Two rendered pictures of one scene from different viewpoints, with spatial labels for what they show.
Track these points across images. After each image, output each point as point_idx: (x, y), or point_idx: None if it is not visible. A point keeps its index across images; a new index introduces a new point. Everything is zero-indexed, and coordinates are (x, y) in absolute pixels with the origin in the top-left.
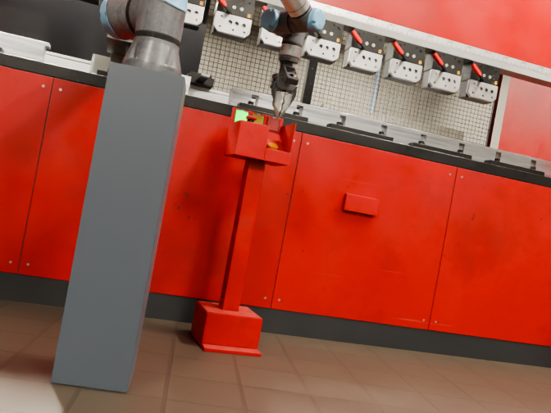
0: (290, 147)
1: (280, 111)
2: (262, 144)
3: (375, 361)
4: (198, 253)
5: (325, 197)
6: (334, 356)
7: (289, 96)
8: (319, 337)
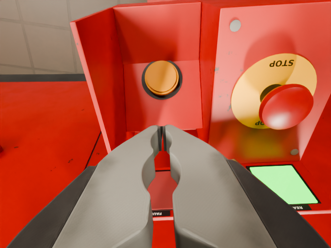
0: (110, 14)
1: (158, 151)
2: (217, 0)
3: (28, 7)
4: None
5: (27, 158)
6: (70, 7)
7: (95, 228)
8: (77, 74)
